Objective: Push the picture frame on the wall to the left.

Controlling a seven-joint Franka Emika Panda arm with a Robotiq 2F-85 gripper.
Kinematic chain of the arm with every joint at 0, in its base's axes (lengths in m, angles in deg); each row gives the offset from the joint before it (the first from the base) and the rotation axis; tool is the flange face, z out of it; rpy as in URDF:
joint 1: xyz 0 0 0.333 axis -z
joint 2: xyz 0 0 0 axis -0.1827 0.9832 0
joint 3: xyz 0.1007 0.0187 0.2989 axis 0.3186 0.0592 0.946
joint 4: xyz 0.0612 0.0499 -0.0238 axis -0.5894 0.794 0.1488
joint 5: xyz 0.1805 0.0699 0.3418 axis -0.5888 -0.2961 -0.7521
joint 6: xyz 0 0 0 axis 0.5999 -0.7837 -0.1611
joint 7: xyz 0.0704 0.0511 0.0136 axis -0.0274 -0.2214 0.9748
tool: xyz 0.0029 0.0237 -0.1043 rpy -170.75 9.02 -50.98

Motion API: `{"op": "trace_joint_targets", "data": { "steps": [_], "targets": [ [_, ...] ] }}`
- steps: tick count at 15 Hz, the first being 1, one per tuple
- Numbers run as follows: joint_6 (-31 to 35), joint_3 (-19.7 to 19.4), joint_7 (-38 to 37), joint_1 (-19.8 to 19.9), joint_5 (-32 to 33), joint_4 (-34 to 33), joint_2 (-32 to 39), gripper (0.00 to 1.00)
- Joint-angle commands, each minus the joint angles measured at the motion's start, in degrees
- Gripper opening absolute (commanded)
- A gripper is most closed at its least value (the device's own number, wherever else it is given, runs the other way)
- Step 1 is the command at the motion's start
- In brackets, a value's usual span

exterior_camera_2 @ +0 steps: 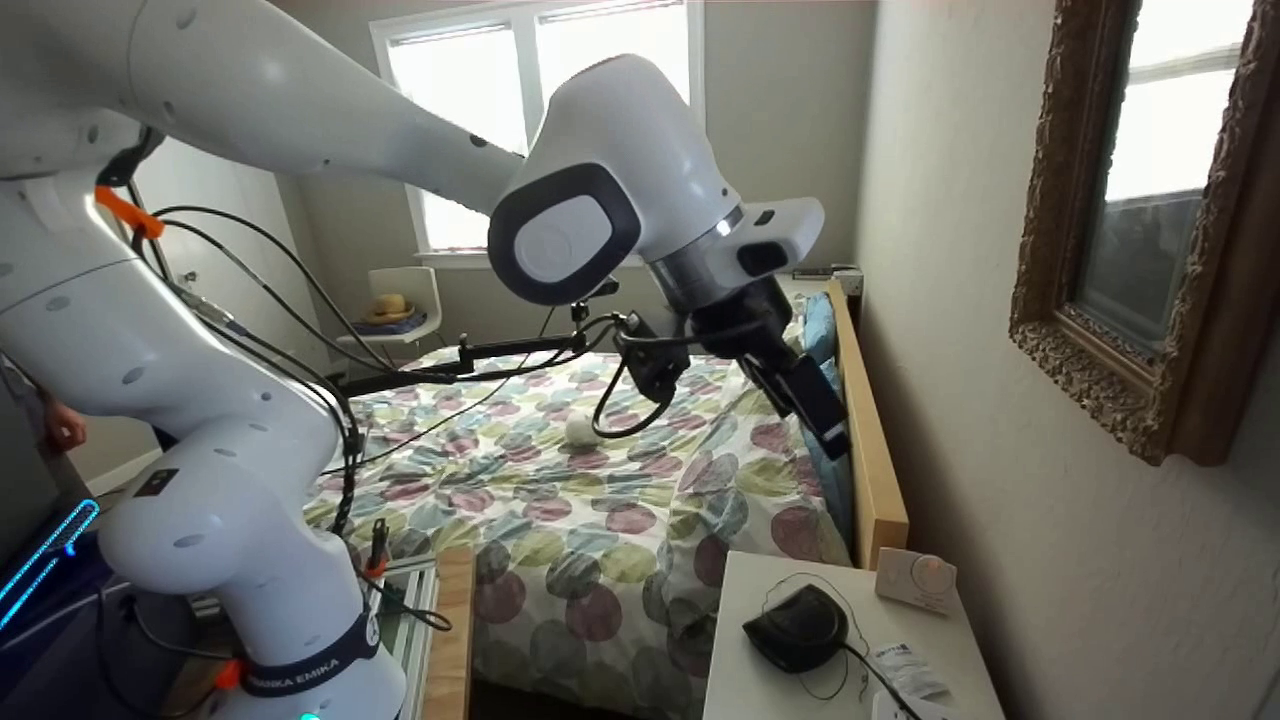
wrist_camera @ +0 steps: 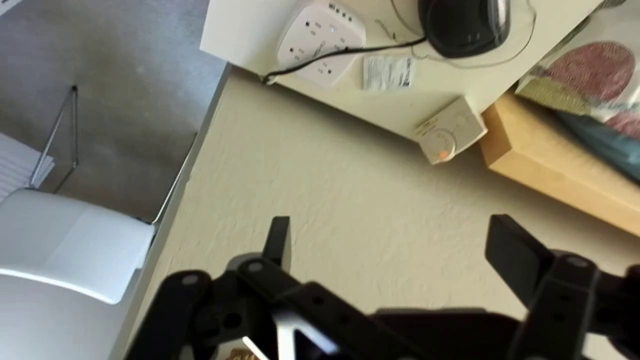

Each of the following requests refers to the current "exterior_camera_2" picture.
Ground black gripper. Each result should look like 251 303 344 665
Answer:
684 278 856 464

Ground gold ornate picture frame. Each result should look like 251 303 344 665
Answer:
1010 0 1280 474

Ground pale tissue box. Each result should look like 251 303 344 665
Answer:
873 540 965 619

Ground black alarm clock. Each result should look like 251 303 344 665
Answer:
741 579 851 676

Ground floral bedspread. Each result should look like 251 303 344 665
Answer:
300 274 856 720

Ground white paper item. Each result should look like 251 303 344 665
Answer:
859 641 959 713

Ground white nightstand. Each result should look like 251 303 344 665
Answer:
702 547 1013 720

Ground white chair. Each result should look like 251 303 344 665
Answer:
332 261 448 372

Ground yellow object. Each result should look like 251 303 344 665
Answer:
363 287 415 334

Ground wooden bed footboard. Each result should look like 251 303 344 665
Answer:
424 546 480 720

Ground bright window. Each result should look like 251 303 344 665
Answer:
367 0 709 261

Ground person in grey clothing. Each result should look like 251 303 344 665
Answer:
0 351 96 456

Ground blue glowing light strip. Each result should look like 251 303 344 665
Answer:
0 498 108 632

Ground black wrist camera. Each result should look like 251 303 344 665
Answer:
621 334 697 410

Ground black clock power cord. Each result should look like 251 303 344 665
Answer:
838 636 930 720

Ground black camera boom rod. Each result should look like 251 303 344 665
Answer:
323 334 632 402

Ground white wire rack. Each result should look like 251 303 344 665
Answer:
376 559 444 720

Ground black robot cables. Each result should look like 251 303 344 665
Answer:
93 196 451 636

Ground orange cable tie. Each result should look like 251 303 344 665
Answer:
93 179 169 248

